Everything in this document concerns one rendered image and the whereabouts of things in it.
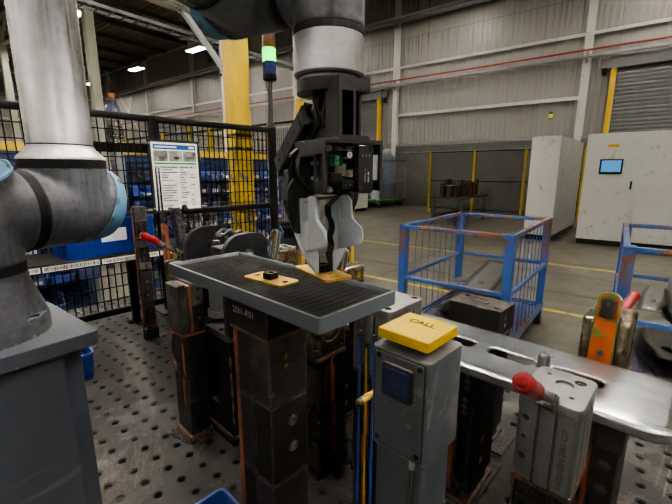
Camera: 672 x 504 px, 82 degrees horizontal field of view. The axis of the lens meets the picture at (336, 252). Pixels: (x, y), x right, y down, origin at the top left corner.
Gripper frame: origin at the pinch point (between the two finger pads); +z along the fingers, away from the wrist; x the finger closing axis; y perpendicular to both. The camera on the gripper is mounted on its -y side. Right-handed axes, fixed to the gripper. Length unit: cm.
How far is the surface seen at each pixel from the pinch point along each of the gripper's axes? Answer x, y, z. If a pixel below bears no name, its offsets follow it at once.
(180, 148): 8, -144, -21
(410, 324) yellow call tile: 4.1, 11.9, 5.1
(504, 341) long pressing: 40.5, -2.1, 21.2
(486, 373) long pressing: 27.3, 4.3, 21.0
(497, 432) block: 52, -10, 50
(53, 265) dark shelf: -39, -108, 18
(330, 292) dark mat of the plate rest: 2.3, -1.9, 5.1
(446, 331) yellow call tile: 6.0, 15.1, 5.1
